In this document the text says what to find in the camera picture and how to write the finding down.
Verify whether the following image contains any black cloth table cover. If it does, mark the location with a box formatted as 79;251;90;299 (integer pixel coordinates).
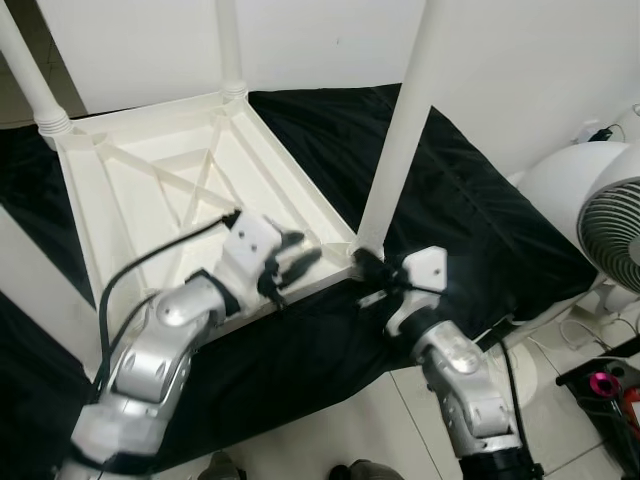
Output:
0;85;601;476

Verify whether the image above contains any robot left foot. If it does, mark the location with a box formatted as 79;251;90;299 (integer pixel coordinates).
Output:
195;450;246;480

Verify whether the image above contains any white wall power socket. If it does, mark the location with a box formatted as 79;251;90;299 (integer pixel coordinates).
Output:
578;122;613;143

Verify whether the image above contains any black metal table frame bar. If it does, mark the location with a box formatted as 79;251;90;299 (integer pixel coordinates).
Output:
475;320;516;351

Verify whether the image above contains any pink and black hair dryer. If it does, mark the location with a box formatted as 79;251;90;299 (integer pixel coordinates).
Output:
585;368;631;399

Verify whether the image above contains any white standing fan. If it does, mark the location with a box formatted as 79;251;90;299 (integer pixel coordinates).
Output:
500;105;640;401

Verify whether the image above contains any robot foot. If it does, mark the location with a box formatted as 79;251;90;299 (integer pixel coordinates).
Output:
195;450;246;480
330;458;406;480

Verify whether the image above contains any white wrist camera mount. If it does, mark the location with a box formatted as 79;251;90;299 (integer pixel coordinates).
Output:
385;247;448;336
215;212;283;291

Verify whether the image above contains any white plastic table top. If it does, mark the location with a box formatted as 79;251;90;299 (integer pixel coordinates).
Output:
50;90;363;346

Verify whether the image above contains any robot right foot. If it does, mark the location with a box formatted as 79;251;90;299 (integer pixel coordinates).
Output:
330;458;406;480

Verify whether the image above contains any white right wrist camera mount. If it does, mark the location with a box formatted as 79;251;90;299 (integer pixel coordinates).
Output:
385;247;448;336

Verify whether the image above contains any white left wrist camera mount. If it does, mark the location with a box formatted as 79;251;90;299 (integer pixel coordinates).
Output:
215;212;283;291

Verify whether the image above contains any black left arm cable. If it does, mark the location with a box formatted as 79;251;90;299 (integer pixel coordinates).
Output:
95;210;243;381

